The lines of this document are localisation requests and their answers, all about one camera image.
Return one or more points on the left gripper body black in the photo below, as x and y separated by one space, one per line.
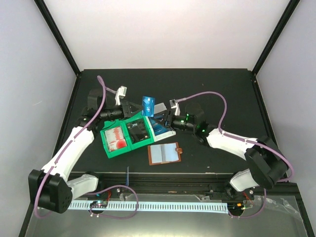
125 109

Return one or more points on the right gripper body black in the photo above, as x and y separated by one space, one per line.
171 114

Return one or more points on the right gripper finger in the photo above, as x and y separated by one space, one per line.
161 113
159 118

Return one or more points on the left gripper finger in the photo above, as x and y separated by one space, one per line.
136 114
135 107

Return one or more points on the brown leather card holder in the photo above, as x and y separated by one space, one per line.
164 153

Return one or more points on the dropped blue credit card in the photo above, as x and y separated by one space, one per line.
127 176

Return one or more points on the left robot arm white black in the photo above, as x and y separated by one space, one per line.
50 187

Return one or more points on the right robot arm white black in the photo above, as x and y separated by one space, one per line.
266 163

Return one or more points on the blue cards stack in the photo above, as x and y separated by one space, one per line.
158 128

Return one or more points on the black vip cards stack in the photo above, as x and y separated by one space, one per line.
137 131

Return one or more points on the red white cards stack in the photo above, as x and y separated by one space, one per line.
115 139

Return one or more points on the white bin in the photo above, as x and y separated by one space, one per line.
160 107

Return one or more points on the green bin middle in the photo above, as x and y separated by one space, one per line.
145 142

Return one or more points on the green bin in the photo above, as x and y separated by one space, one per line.
145 142
109 125

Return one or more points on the green bin left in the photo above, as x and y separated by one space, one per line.
109 125

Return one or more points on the small circuit board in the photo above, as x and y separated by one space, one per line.
99 204

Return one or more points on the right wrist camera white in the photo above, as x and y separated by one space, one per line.
174 106

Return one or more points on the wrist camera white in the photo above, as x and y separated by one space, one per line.
120 94
174 106

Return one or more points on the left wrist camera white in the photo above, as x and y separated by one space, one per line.
120 94

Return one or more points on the black aluminium rail front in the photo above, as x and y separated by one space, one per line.
214 186

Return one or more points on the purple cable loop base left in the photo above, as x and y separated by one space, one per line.
115 205

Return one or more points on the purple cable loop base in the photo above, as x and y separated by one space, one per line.
115 205
250 206

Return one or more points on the white slotted cable duct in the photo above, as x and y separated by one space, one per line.
154 206

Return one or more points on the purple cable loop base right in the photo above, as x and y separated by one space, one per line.
250 206

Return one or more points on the left black frame post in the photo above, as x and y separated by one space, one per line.
41 5

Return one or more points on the black frame post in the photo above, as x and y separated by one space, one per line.
281 24
41 5

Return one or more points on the right black frame post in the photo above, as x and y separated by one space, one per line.
281 24

